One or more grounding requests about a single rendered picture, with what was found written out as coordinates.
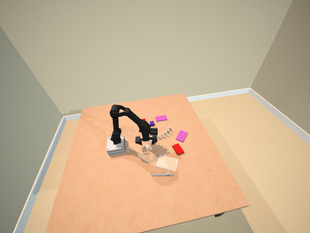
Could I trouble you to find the pink flat rectangular slab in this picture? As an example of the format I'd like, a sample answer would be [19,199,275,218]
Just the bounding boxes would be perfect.
[176,130,187,142]

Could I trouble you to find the pink flat rectangular block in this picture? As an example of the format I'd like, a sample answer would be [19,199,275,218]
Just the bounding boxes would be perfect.
[155,115,167,122]

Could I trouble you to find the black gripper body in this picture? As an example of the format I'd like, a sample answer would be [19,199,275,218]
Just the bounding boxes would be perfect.
[135,135,157,144]

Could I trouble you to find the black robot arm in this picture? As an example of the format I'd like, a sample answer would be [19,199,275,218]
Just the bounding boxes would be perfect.
[110,104,158,145]

